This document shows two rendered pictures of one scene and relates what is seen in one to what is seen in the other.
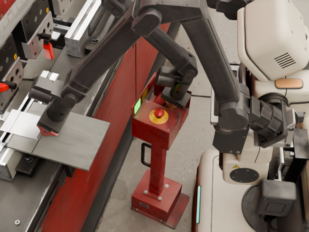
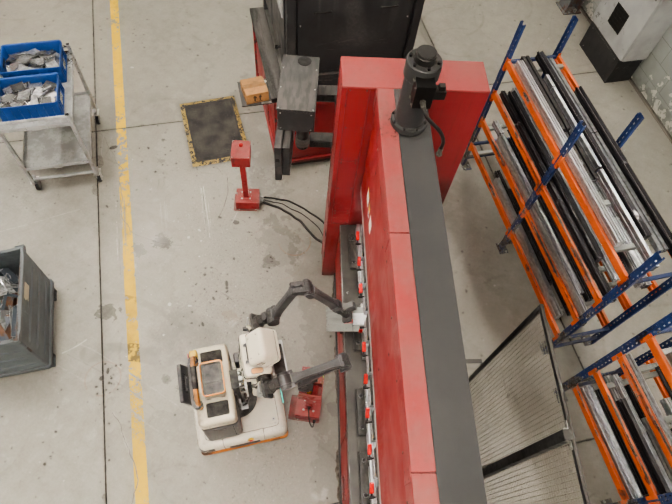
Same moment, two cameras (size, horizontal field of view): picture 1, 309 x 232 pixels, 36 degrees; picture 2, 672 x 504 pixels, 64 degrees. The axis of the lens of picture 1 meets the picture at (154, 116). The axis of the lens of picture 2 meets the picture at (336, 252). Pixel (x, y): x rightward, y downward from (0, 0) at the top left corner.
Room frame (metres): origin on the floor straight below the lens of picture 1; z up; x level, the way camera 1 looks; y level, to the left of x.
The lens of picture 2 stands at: (2.11, -0.43, 4.45)
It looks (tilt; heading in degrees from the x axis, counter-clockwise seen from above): 60 degrees down; 156
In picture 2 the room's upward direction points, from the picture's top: 8 degrees clockwise
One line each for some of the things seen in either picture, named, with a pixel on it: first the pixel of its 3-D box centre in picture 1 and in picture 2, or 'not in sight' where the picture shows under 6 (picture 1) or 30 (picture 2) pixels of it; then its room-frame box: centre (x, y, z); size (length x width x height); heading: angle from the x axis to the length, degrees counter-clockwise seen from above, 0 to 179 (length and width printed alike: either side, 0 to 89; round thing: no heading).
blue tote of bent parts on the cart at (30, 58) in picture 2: not in sight; (34, 63); (-2.27, -1.65, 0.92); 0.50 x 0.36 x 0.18; 86
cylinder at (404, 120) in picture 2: not in sight; (424, 99); (0.37, 0.69, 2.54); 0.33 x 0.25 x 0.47; 165
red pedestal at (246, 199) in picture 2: not in sight; (243, 176); (-1.00, -0.08, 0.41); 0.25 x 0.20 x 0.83; 75
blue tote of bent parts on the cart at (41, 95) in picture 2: not in sight; (30, 98); (-1.85, -1.70, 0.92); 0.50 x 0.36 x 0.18; 86
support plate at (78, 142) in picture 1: (60, 135); (345, 319); (0.81, 0.29, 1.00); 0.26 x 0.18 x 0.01; 75
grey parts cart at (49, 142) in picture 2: not in sight; (52, 120); (-2.02, -1.67, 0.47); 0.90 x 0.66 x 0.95; 176
